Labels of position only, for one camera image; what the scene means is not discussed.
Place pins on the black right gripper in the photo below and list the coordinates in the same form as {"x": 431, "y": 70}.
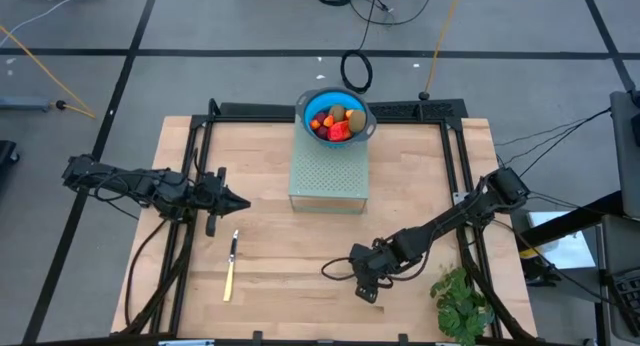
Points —
{"x": 375, "y": 266}

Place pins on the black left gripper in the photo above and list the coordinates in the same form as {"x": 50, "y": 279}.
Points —
{"x": 212, "y": 201}

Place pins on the small red-orange toy fruit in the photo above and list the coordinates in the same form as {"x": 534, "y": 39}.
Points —
{"x": 315, "y": 124}

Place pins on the blue collapsible bowl grey rim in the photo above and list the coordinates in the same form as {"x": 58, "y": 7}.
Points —
{"x": 307, "y": 106}

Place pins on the small yellow-red toy pear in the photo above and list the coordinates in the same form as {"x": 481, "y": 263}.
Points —
{"x": 328, "y": 121}
{"x": 349, "y": 113}

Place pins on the red yellow toy mango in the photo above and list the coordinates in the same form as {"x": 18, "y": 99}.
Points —
{"x": 340, "y": 132}

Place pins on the brown toy kiwi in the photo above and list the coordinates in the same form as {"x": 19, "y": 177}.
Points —
{"x": 357, "y": 121}
{"x": 337, "y": 113}

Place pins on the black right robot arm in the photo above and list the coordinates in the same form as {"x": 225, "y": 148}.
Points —
{"x": 465, "y": 216}

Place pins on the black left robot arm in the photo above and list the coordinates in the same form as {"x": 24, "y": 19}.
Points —
{"x": 135, "y": 186}

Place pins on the green artificial leafy plant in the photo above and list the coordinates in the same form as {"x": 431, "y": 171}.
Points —
{"x": 460, "y": 311}

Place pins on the pale green perforated metal shelf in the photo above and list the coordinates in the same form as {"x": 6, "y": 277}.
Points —
{"x": 327, "y": 176}

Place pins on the white sheet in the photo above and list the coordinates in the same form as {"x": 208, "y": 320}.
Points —
{"x": 570, "y": 253}

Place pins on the black support beam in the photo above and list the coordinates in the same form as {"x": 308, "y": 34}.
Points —
{"x": 590, "y": 211}

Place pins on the grey floor bar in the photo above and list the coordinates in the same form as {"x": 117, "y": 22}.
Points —
{"x": 25, "y": 104}

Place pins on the black floor object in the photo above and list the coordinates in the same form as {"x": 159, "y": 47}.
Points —
{"x": 6, "y": 153}

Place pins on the grey keypad device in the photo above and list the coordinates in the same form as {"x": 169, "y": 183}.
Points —
{"x": 625, "y": 286}

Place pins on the grey cabinet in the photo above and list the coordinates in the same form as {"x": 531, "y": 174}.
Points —
{"x": 627, "y": 156}

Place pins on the black table edge bracket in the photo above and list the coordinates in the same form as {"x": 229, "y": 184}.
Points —
{"x": 402, "y": 338}
{"x": 257, "y": 337}

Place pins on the silver bracket plate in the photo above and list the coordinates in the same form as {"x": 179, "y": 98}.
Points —
{"x": 185, "y": 343}

